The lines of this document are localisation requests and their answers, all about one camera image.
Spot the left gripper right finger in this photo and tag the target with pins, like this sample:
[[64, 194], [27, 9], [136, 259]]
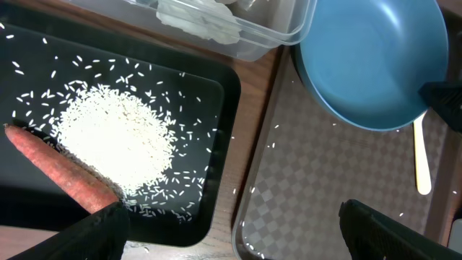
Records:
[[370, 235]]

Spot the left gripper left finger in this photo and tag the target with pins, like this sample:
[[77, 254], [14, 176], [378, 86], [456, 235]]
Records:
[[100, 236]]

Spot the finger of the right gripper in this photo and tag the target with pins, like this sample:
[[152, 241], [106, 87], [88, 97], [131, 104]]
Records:
[[445, 99]]

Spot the orange carrot piece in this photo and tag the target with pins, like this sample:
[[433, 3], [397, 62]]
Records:
[[85, 189]]

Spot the dark blue plate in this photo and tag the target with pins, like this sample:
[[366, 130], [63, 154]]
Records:
[[364, 61]]

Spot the white tissue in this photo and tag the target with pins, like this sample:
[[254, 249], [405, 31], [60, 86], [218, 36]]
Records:
[[223, 30]]

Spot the yellow plastic spoon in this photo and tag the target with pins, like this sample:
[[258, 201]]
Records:
[[422, 170]]

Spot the white rice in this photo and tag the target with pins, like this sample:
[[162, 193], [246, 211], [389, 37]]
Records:
[[118, 138]]

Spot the brown serving tray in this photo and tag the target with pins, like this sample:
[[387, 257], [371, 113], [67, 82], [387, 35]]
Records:
[[308, 163]]

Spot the black tray bin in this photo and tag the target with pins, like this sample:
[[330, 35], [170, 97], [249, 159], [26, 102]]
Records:
[[46, 61]]

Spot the clear plastic bin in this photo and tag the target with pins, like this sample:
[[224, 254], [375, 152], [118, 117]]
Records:
[[264, 24]]

